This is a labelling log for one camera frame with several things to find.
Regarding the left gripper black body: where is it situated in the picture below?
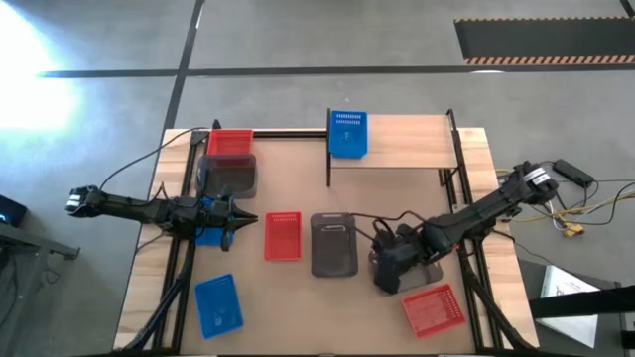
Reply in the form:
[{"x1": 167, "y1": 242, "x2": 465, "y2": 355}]
[{"x1": 197, "y1": 186, "x2": 238, "y2": 252}]

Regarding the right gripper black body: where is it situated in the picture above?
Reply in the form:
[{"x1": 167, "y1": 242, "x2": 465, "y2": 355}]
[{"x1": 370, "y1": 222, "x2": 436, "y2": 279}]

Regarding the blue plastic basket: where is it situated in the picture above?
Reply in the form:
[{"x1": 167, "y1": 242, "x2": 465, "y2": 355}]
[
  {"x1": 194, "y1": 197, "x2": 235, "y2": 248},
  {"x1": 327, "y1": 109, "x2": 369, "y2": 161},
  {"x1": 193, "y1": 273, "x2": 245, "y2": 341}
]

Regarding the grey translucent plastic basket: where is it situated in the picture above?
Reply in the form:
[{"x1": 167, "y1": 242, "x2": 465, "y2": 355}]
[
  {"x1": 310, "y1": 212, "x2": 360, "y2": 279},
  {"x1": 196, "y1": 153, "x2": 259, "y2": 200},
  {"x1": 367, "y1": 249, "x2": 445, "y2": 298}
]

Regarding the red plastic basket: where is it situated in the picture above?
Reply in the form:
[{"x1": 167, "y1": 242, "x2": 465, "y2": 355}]
[
  {"x1": 263, "y1": 211, "x2": 304, "y2": 263},
  {"x1": 401, "y1": 283, "x2": 468, "y2": 340},
  {"x1": 206, "y1": 128, "x2": 255, "y2": 157}
]

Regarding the white paper booklet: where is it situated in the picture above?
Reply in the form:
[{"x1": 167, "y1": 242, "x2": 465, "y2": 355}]
[{"x1": 535, "y1": 264, "x2": 602, "y2": 350}]

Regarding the black bar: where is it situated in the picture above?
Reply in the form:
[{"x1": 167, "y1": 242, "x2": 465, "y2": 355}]
[{"x1": 527, "y1": 284, "x2": 635, "y2": 320}]

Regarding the black power adapter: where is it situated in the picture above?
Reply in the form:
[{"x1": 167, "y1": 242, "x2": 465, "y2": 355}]
[{"x1": 552, "y1": 158, "x2": 595, "y2": 189}]

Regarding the grey metal stand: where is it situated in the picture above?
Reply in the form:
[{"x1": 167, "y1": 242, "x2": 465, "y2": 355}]
[{"x1": 0, "y1": 222, "x2": 81, "y2": 357}]

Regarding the black device with light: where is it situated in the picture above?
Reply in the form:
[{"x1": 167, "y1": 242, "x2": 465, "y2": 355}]
[{"x1": 0, "y1": 193, "x2": 29, "y2": 229}]

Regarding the black yellow-striped floor mat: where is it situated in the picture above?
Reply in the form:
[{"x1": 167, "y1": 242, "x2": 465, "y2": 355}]
[{"x1": 453, "y1": 16, "x2": 635, "y2": 66}]

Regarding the thick black gripper cable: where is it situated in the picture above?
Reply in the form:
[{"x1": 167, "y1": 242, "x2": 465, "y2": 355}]
[{"x1": 348, "y1": 209, "x2": 434, "y2": 240}]

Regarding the black aluminium table frame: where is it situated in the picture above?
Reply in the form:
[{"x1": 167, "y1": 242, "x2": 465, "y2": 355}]
[{"x1": 114, "y1": 118, "x2": 541, "y2": 357}]

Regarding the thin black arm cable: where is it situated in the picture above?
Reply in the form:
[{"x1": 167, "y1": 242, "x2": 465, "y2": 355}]
[{"x1": 97, "y1": 125, "x2": 212, "y2": 192}]

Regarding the wooden shelf with black frame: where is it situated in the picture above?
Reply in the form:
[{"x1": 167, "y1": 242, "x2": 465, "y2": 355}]
[{"x1": 324, "y1": 108, "x2": 461, "y2": 189}]

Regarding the yellow cable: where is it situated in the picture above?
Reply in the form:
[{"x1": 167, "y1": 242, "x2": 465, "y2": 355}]
[{"x1": 495, "y1": 168, "x2": 635, "y2": 225}]

